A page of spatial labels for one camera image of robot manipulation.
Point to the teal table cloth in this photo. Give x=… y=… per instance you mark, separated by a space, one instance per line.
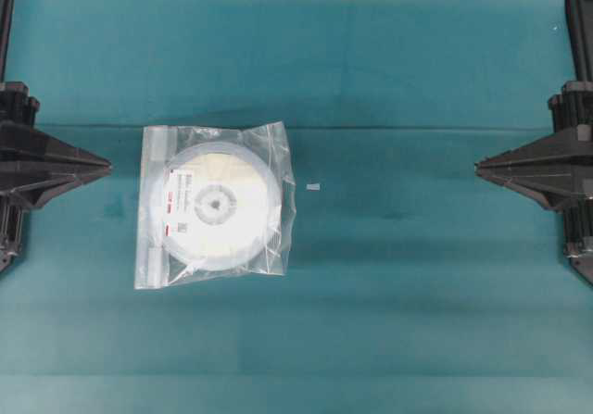
x=412 y=286

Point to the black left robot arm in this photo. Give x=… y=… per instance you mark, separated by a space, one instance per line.
x=12 y=220

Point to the left black frame rail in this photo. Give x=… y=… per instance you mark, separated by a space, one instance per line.
x=6 y=13

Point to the white component tape reel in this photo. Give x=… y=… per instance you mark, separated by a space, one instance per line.
x=222 y=205

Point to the right black frame rail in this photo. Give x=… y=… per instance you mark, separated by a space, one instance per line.
x=579 y=18

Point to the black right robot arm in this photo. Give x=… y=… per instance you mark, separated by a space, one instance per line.
x=556 y=171

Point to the clear plastic zip bag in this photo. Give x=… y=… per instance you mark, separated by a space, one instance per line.
x=155 y=267

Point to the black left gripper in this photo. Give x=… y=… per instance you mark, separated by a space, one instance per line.
x=35 y=166

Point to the black frame rail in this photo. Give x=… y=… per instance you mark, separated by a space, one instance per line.
x=579 y=18
x=6 y=13

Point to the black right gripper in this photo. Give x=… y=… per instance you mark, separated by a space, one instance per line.
x=568 y=148

